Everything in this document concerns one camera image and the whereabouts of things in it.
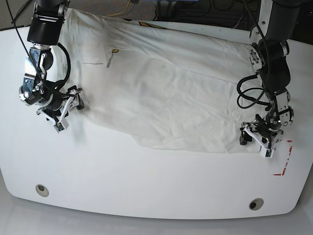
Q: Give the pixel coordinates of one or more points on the black silver robot arm left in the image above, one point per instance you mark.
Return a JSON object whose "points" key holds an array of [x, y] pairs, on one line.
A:
{"points": [[267, 87]]}

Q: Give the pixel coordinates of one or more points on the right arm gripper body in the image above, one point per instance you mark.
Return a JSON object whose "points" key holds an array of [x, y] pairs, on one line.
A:
{"points": [[37, 90]]}

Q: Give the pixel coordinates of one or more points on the left table cable grommet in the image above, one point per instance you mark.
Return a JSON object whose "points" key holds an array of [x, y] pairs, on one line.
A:
{"points": [[42, 190]]}

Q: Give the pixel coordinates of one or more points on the table cable grommet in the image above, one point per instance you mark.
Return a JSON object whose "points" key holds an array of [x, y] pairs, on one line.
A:
{"points": [[42, 190], [256, 204]]}

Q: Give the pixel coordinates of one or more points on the right table cable grommet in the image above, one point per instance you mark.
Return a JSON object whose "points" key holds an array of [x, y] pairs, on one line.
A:
{"points": [[256, 204]]}

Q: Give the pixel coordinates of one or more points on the red tape rectangle marking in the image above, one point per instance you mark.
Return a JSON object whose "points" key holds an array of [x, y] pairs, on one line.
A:
{"points": [[281, 157]]}

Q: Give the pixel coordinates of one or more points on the black silver robot arm right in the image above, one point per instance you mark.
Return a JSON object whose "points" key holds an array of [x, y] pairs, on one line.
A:
{"points": [[47, 22]]}

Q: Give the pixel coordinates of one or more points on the white printed t-shirt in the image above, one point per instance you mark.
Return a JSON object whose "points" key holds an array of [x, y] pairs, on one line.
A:
{"points": [[168, 89]]}

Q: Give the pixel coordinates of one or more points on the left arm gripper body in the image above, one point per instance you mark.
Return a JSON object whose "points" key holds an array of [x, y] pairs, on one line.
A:
{"points": [[267, 131]]}

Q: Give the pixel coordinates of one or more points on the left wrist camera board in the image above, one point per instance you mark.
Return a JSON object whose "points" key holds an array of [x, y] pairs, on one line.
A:
{"points": [[266, 153]]}

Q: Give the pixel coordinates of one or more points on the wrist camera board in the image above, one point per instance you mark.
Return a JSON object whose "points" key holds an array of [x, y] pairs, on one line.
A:
{"points": [[59, 127], [266, 153]]}

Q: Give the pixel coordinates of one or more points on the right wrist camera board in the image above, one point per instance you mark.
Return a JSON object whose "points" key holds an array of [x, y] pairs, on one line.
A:
{"points": [[59, 127]]}

